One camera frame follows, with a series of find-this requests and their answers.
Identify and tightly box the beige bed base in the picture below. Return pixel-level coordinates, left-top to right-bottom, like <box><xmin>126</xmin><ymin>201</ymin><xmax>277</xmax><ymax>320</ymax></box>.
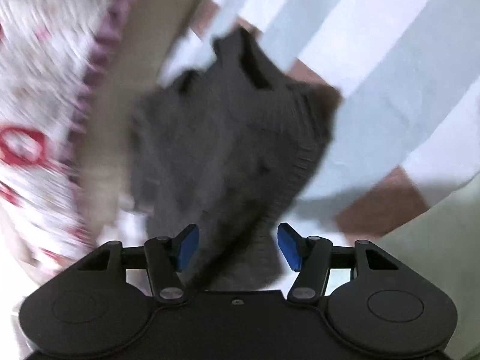
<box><xmin>77</xmin><ymin>0</ymin><xmax>201</xmax><ymax>236</ymax></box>

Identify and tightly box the dark grey knit sweater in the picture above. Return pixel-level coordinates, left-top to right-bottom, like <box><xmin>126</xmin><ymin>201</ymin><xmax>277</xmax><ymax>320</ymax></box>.
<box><xmin>131</xmin><ymin>28</ymin><xmax>341</xmax><ymax>291</ymax></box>

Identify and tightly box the checkered pink white mat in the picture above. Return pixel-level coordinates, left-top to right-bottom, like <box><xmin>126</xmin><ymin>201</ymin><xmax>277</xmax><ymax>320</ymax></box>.
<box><xmin>112</xmin><ymin>0</ymin><xmax>480</xmax><ymax>293</ymax></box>

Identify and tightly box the quilted bedspread with purple ruffle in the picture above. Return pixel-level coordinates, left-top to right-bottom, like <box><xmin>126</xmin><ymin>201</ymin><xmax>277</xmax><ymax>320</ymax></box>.
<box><xmin>0</xmin><ymin>0</ymin><xmax>159</xmax><ymax>285</ymax></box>

